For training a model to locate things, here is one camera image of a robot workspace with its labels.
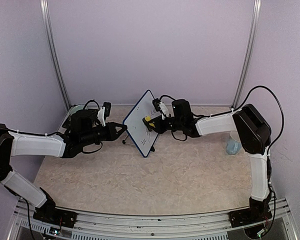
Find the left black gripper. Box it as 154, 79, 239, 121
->
80, 121, 128, 147

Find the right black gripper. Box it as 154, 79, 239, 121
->
145, 115, 183, 135

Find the yellow whiteboard eraser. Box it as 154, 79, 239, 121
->
142, 116, 155, 127

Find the blue framed whiteboard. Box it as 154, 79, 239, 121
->
122, 89, 161, 158

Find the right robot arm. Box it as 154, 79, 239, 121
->
142, 98, 272, 228

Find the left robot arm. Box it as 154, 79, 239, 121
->
0, 104, 128, 223

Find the whiteboard metal stand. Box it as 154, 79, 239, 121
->
122, 134, 155, 153

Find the light green bowl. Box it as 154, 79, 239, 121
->
69, 104, 85, 116

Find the black patterned square plate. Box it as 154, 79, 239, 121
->
61, 115, 71, 129

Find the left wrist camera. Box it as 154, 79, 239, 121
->
97, 102, 112, 127

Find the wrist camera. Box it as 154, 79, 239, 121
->
152, 98, 170, 120
97, 102, 112, 127

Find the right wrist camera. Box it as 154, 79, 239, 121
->
152, 98, 170, 120

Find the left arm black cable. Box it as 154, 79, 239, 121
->
4, 99, 106, 154

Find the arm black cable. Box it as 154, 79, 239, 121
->
158, 85, 285, 151
4, 99, 106, 154

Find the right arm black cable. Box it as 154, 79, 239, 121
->
158, 85, 285, 151

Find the front aluminium rail base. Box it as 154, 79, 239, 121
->
6, 198, 300, 240

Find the left aluminium frame post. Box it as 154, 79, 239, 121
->
40, 0, 71, 110

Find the aluminium frame post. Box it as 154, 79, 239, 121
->
231, 0, 262, 108
40, 0, 71, 110

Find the right aluminium frame post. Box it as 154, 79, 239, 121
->
231, 0, 262, 108

